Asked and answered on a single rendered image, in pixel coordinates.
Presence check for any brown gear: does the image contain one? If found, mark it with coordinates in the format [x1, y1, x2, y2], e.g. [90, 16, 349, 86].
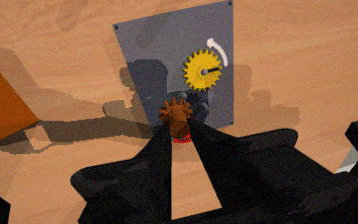
[159, 97, 193, 139]

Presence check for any yellow gear with black stripe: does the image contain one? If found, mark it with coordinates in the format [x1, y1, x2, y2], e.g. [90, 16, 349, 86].
[182, 49, 223, 92]

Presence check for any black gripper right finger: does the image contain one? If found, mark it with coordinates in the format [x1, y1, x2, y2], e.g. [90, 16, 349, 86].
[187, 118, 298, 207]

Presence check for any white curved arrow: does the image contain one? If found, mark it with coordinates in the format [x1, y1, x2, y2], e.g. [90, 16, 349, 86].
[206, 38, 228, 66]

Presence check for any grey flat board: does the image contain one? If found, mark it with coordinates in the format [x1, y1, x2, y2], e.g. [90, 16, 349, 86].
[112, 0, 234, 135]

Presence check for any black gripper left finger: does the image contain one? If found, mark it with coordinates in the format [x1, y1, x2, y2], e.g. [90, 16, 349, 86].
[70, 122, 172, 222]

